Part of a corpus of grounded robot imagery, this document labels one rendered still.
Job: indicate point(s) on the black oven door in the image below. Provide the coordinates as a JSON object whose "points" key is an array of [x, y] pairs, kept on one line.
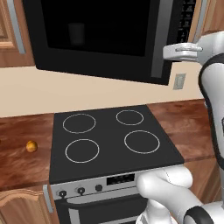
{"points": [[102, 213]]}

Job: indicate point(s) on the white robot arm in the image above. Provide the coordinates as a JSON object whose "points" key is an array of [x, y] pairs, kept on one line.
{"points": [[214, 84]]}

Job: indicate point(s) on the orange round fruit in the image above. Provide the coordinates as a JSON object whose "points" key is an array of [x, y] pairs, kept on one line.
{"points": [[31, 146]]}

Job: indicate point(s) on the black hob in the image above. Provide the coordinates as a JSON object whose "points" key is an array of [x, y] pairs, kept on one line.
{"points": [[110, 140]]}

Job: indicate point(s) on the black microwave oven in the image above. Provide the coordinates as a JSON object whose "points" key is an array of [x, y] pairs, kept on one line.
{"points": [[184, 20]]}

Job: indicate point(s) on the wooden wall cupboard door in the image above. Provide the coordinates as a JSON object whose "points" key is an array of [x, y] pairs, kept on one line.
{"points": [[5, 55], [215, 16]]}

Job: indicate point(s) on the grey wall socket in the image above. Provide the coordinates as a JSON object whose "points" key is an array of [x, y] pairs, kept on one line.
{"points": [[179, 81]]}

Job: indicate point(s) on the black microwave door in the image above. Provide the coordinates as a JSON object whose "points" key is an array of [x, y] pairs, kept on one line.
{"points": [[96, 62]]}

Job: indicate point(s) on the silver oven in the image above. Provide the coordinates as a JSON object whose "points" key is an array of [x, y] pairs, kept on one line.
{"points": [[87, 191]]}

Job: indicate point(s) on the black oven knob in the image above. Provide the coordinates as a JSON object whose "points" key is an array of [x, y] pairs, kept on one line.
{"points": [[80, 190], [99, 187], [62, 193]]}

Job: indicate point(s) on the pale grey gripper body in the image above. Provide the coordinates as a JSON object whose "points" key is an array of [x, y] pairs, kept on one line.
{"points": [[182, 55]]}

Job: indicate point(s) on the wooden base cupboard door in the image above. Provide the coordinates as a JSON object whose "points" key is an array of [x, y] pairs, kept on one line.
{"points": [[20, 208]]}

